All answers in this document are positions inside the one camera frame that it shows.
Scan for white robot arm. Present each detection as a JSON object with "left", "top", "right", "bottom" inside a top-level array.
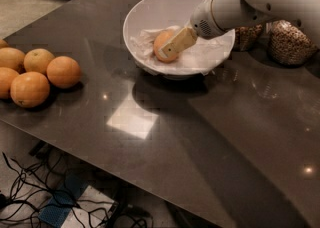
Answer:
[{"left": 159, "top": 0, "right": 320, "bottom": 59}]

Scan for round jar of grains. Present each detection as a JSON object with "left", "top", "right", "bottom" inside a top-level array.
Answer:
[{"left": 267, "top": 20, "right": 318, "bottom": 66}]

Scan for orange front centre of pile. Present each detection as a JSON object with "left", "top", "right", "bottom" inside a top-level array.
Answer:
[{"left": 10, "top": 72, "right": 50, "bottom": 108}]

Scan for blue box on floor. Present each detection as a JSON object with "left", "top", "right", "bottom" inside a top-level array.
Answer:
[{"left": 39, "top": 174, "right": 88, "bottom": 228}]

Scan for orange edge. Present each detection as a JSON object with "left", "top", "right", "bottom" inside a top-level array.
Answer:
[
  {"left": 0, "top": 67, "right": 19, "bottom": 99},
  {"left": 0, "top": 39, "right": 9, "bottom": 48}
]

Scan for black cables on floor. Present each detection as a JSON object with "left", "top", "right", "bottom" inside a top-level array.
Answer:
[{"left": 0, "top": 141, "right": 154, "bottom": 228}]

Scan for orange back centre of pile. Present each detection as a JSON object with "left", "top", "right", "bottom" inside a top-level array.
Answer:
[{"left": 24, "top": 48, "right": 55, "bottom": 75}]

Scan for orange back left of pile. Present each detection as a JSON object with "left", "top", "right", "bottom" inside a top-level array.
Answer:
[{"left": 0, "top": 47, "right": 25, "bottom": 73}]

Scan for orange front right of pile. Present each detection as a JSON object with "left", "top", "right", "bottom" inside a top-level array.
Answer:
[{"left": 47, "top": 56, "right": 81, "bottom": 89}]

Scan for white board on floor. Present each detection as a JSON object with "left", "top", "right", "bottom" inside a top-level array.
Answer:
[{"left": 61, "top": 185, "right": 117, "bottom": 228}]

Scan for white cloth in bowl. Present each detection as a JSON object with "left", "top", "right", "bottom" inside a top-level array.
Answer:
[{"left": 128, "top": 26, "right": 235, "bottom": 76}]

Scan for glass jar of nuts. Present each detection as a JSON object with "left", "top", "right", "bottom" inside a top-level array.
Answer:
[{"left": 233, "top": 25, "right": 263, "bottom": 52}]

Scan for white bowl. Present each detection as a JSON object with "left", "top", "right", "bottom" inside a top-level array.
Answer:
[{"left": 122, "top": 0, "right": 236, "bottom": 81}]

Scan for orange far left edge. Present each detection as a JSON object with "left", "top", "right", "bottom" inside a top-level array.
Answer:
[{"left": 0, "top": 39, "right": 9, "bottom": 48}]

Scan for orange front left edge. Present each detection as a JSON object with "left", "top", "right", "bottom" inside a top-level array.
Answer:
[{"left": 0, "top": 67, "right": 19, "bottom": 99}]

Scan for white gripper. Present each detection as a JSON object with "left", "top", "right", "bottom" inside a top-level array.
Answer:
[{"left": 157, "top": 0, "right": 226, "bottom": 59}]

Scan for orange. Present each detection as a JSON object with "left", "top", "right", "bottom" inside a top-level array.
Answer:
[
  {"left": 10, "top": 72, "right": 50, "bottom": 108},
  {"left": 0, "top": 47, "right": 25, "bottom": 73},
  {"left": 47, "top": 56, "right": 81, "bottom": 89},
  {"left": 152, "top": 29, "right": 181, "bottom": 64},
  {"left": 24, "top": 48, "right": 55, "bottom": 75}
]

